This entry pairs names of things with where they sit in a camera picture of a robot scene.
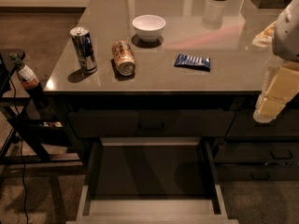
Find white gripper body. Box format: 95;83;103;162
272;0;299;61

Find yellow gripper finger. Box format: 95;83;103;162
253;62;299;123
252;21;276;48

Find blue silver redbull can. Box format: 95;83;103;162
70;26;97;74

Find gold soda can lying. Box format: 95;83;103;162
112;40;135;76

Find open middle drawer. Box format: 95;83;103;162
66;141;239;224

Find closed top drawer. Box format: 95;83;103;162
68;110;235;138

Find right cabinet drawers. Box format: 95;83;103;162
213;95;299;181

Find blue snack packet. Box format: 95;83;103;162
174;53;211;72

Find white ceramic bowl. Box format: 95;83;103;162
132;15;166;42

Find cola bottle with red label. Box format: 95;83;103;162
10;53;49;109

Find dark side stand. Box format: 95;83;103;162
0;49;80;165

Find black power cable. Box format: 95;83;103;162
7;72;30;224

